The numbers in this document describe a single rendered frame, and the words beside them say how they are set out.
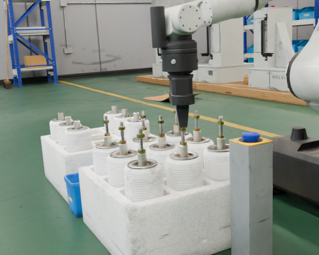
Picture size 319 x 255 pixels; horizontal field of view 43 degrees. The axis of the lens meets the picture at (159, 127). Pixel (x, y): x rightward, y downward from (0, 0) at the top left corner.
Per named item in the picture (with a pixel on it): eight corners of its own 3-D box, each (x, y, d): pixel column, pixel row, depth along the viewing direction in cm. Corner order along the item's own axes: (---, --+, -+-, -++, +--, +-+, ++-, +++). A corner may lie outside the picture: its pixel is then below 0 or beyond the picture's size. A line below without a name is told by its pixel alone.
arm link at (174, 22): (186, 52, 105) (184, 7, 103) (207, 52, 95) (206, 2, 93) (146, 55, 100) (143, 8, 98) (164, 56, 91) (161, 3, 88)
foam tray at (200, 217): (188, 195, 145) (186, 146, 142) (263, 238, 111) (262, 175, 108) (83, 221, 128) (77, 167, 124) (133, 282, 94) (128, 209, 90)
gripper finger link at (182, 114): (176, 127, 101) (175, 102, 100) (189, 126, 101) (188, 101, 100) (177, 128, 100) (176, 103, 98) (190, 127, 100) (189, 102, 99)
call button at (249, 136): (251, 138, 94) (251, 130, 94) (263, 142, 91) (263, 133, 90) (238, 141, 92) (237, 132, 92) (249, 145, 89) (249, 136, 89)
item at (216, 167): (214, 221, 107) (212, 155, 104) (199, 208, 116) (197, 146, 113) (246, 214, 110) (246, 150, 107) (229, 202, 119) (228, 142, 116)
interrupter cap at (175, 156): (166, 161, 102) (166, 158, 102) (172, 153, 109) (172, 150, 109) (196, 162, 100) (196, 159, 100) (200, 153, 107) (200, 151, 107)
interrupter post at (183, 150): (178, 158, 104) (177, 145, 103) (180, 156, 106) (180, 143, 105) (187, 158, 103) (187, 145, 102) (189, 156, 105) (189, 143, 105)
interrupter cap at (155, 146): (151, 144, 119) (151, 142, 119) (176, 144, 118) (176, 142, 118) (146, 152, 112) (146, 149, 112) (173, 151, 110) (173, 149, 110)
